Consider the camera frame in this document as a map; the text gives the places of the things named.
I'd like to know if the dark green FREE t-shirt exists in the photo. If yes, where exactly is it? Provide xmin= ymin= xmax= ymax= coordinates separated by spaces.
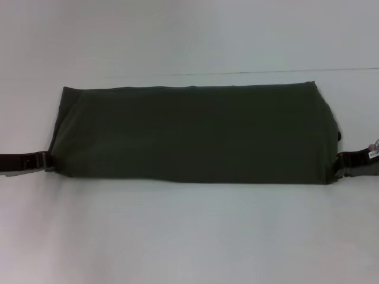
xmin=49 ymin=80 xmax=343 ymax=186

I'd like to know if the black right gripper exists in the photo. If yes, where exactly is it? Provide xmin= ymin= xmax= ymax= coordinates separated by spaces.
xmin=337 ymin=149 xmax=379 ymax=167

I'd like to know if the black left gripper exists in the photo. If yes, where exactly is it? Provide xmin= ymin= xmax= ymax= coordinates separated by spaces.
xmin=0 ymin=150 xmax=53 ymax=173

